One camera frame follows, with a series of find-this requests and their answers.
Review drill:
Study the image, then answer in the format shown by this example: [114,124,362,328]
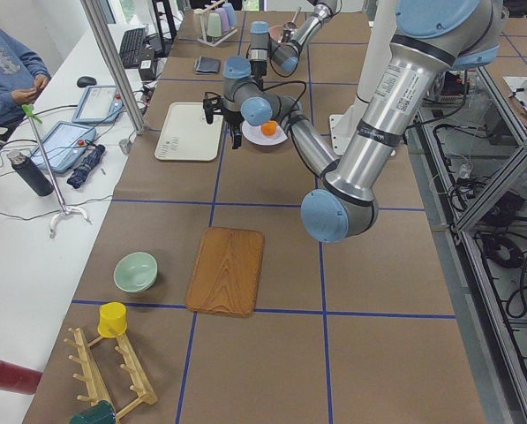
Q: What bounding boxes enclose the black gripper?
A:
[202,91,244,149]
[250,60,267,88]

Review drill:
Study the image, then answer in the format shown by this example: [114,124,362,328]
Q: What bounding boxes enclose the white round plate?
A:
[241,121,287,146]

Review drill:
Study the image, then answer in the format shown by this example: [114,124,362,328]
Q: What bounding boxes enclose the orange fruit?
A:
[260,120,278,137]

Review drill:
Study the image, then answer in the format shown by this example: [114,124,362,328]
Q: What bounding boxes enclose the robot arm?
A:
[203,1,508,243]
[246,0,341,88]

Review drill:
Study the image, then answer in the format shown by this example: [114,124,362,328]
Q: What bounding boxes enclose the cream bear print tray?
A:
[154,102,223,162]

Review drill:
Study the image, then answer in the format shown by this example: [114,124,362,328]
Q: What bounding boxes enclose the folded grey cloth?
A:
[194,56,222,75]

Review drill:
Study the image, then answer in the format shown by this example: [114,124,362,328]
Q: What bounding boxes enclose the pale green cup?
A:
[206,11,222,39]

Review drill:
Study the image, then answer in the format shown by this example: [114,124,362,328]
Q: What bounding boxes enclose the white cup rack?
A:
[192,0,237,47]

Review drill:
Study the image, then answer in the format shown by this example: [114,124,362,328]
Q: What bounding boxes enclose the black keyboard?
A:
[118,27,147,69]

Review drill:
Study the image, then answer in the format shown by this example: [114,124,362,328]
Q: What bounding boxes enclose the blue teach pendant far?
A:
[72,85,124,125]

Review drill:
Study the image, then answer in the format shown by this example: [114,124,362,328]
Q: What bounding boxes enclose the blue teach pendant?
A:
[72,85,124,125]
[42,121,96,174]

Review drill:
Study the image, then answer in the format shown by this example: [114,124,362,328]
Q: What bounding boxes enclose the black computer mouse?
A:
[76,76,97,88]

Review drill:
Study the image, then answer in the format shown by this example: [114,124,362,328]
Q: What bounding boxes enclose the folded dark blue umbrella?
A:
[67,144,106,189]

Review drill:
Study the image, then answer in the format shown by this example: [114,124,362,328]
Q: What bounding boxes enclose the blue teach pendant near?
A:
[42,121,96,174]

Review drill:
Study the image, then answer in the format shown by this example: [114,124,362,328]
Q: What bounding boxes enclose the wooden cutting board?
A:
[185,227,265,317]

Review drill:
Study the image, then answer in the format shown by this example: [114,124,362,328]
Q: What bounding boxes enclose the green ceramic bowl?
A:
[113,252,158,293]

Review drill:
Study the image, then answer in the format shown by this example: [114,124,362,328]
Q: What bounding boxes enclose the white stand with green clip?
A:
[22,104,91,239]

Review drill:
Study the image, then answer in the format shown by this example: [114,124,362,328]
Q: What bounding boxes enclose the black water bottle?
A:
[7,150,54,197]

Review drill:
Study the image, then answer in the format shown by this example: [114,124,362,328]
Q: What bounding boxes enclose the person in blue sweater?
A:
[0,28,51,127]

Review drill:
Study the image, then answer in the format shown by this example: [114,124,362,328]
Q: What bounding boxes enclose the yellow mug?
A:
[97,302,128,338]

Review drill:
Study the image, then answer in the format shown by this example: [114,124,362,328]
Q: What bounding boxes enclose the wooden mug rack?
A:
[64,327,158,423]

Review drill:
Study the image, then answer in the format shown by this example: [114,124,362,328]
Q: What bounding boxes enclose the dark green mug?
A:
[69,400,117,424]

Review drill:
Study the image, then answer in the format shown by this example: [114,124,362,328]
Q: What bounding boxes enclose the red cylinder bottle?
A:
[0,360,42,395]

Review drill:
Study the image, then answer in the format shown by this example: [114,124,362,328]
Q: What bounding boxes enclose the aluminium frame post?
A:
[80,0,146,135]

